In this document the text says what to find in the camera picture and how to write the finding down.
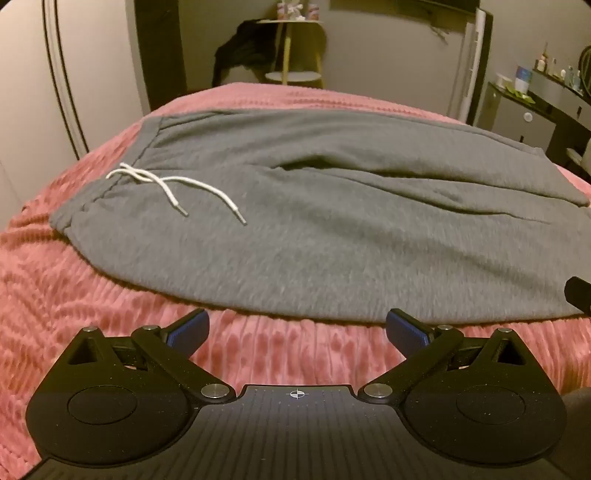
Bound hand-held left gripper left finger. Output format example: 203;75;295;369
65;308;236;406

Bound round side table yellow legs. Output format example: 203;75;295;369
256;18;327;88

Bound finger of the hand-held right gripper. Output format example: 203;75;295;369
564;276;591;319

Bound white wardrobe black stripes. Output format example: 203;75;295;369
0;0;145;227

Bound dark dresser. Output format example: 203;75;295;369
531;68;591;163

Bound black garment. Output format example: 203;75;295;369
213;19;278;86

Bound dark door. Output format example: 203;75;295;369
134;0;188;114

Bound group of small bottles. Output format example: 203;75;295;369
536;42;583;89

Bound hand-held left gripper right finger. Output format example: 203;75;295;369
361;308;532;404

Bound tall white radiator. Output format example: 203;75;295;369
455;9;493;126

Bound pink ribbed blanket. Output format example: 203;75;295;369
0;82;591;468

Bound green items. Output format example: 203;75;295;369
496;83;536;103

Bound grey cabinet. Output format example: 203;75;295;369
472;81;557;145

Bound white chair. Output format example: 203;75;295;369
567;137;591;177

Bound grey drawstring pants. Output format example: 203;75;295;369
50;110;591;324

